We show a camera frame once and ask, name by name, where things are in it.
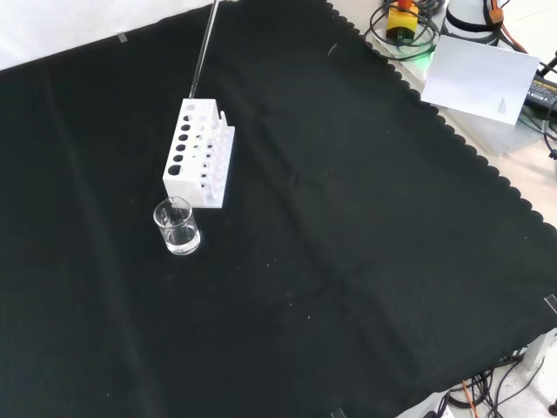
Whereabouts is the clear glass rod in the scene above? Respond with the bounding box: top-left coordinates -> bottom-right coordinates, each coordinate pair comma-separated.
188,0 -> 220,101

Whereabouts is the white test tube rack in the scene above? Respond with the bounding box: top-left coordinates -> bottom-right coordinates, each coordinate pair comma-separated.
162,98 -> 237,210

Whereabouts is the clear glass beaker with liquid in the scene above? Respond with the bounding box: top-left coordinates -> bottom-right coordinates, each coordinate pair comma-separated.
152,196 -> 202,256

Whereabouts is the black bench cloth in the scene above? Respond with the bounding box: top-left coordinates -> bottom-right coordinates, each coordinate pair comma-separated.
0,0 -> 557,418

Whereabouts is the yellow stop button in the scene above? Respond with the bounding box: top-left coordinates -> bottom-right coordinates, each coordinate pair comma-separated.
386,0 -> 421,44

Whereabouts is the pale board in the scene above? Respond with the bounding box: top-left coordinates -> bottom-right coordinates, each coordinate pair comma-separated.
420,34 -> 541,126

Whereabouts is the black power adapter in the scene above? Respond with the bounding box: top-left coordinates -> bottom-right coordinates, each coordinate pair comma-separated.
524,73 -> 557,115

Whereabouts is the black cable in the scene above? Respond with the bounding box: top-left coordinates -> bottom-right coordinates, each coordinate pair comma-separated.
364,0 -> 440,61

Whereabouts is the bundle of floor cables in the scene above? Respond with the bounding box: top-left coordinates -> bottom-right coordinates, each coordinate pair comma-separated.
434,356 -> 557,418

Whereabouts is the orange cable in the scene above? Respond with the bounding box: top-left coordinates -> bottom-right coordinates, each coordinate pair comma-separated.
482,0 -> 530,56

